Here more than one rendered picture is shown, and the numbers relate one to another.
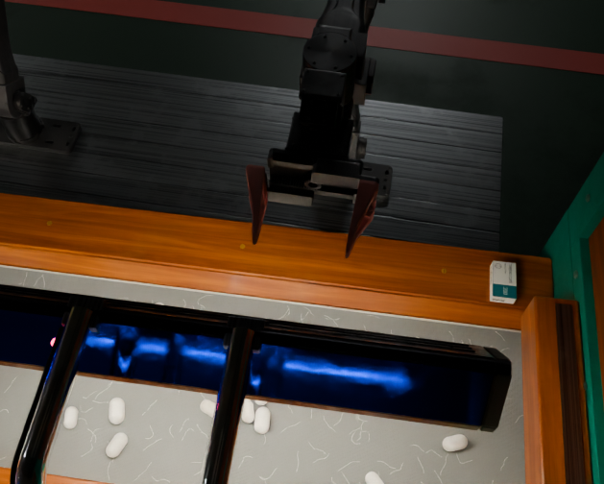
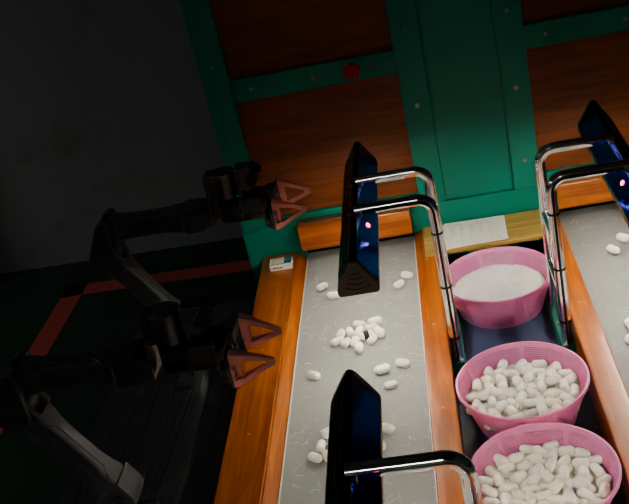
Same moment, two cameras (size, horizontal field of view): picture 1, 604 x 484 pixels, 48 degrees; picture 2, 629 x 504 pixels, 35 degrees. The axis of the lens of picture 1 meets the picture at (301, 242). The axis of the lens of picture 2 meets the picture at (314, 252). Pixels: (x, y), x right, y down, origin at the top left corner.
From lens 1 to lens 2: 2.11 m
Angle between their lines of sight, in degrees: 67
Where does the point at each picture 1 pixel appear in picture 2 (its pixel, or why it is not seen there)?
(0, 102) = (135, 475)
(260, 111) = (124, 413)
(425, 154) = not seen: hidden behind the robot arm
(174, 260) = (276, 371)
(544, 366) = (334, 221)
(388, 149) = not seen: hidden behind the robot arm
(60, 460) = (417, 384)
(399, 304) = (296, 296)
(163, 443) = (396, 352)
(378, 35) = not seen: outside the picture
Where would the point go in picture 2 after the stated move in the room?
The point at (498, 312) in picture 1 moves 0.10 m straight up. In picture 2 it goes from (298, 267) to (290, 234)
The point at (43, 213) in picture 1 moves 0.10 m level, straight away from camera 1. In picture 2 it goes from (240, 439) to (200, 466)
